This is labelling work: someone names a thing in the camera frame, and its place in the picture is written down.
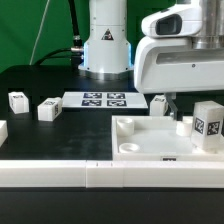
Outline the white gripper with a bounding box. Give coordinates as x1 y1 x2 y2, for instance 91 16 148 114
134 3 224 121

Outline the white square tabletop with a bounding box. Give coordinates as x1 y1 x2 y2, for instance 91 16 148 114
111 116 224 162

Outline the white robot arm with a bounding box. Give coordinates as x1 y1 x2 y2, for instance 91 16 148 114
79 0 224 94

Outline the white sheet with tags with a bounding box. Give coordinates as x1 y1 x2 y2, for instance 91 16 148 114
63 92 148 109

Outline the white left fence piece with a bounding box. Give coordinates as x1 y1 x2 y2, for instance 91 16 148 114
0 120 8 147

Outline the black cable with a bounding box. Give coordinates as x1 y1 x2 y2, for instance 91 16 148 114
33 0 85 66

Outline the white thin cable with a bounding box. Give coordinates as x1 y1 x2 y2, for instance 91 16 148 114
29 0 52 66

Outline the white front fence rail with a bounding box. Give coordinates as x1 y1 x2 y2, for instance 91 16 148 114
0 160 224 188

